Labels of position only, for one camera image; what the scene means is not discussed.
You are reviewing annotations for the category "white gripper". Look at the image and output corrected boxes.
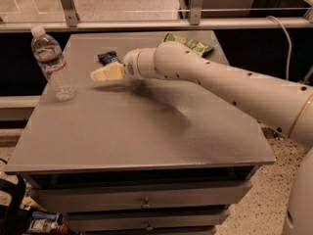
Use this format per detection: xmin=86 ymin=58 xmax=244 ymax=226
xmin=90 ymin=49 xmax=143 ymax=81

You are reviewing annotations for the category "blue rxbar wrapper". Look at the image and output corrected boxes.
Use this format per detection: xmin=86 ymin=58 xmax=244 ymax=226
xmin=98 ymin=51 xmax=120 ymax=66

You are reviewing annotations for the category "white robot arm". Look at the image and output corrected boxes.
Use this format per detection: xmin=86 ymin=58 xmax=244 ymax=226
xmin=90 ymin=41 xmax=313 ymax=235

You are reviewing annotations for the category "clear plastic water bottle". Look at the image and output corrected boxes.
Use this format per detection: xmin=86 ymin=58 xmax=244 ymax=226
xmin=31 ymin=26 xmax=77 ymax=101

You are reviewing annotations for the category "metal window railing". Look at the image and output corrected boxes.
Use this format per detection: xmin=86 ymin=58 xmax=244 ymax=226
xmin=0 ymin=0 xmax=313 ymax=33

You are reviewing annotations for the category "grey drawer cabinet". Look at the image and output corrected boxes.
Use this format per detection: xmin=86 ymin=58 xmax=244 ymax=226
xmin=6 ymin=32 xmax=275 ymax=235

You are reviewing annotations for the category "green chip bag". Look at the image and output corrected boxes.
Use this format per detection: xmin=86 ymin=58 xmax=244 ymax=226
xmin=163 ymin=33 xmax=213 ymax=57

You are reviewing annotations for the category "upper drawer knob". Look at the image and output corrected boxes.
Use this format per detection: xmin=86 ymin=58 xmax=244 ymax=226
xmin=141 ymin=198 xmax=151 ymax=209

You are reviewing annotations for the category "drawer knob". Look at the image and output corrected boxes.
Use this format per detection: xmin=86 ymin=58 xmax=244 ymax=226
xmin=141 ymin=198 xmax=151 ymax=209
xmin=145 ymin=222 xmax=154 ymax=231

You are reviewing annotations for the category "upper grey drawer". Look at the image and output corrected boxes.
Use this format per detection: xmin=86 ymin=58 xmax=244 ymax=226
xmin=31 ymin=180 xmax=252 ymax=213

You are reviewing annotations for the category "grey drawer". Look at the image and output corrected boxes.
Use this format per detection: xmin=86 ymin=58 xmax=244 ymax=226
xmin=31 ymin=180 xmax=252 ymax=213
xmin=65 ymin=209 xmax=230 ymax=232

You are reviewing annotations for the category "lower grey drawer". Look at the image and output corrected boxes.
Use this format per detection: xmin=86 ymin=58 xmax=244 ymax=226
xmin=65 ymin=209 xmax=230 ymax=232

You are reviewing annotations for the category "lower drawer knob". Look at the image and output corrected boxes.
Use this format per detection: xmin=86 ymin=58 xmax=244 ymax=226
xmin=145 ymin=222 xmax=154 ymax=231

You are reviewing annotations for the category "small bottle on floor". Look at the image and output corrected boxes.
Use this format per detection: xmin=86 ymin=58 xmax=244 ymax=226
xmin=27 ymin=219 xmax=58 ymax=233

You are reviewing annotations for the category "black bag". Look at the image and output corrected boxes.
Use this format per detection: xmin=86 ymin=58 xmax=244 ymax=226
xmin=0 ymin=175 xmax=30 ymax=235

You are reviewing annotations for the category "white cable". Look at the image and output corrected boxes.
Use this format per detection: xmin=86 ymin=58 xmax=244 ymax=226
xmin=266 ymin=15 xmax=293 ymax=81

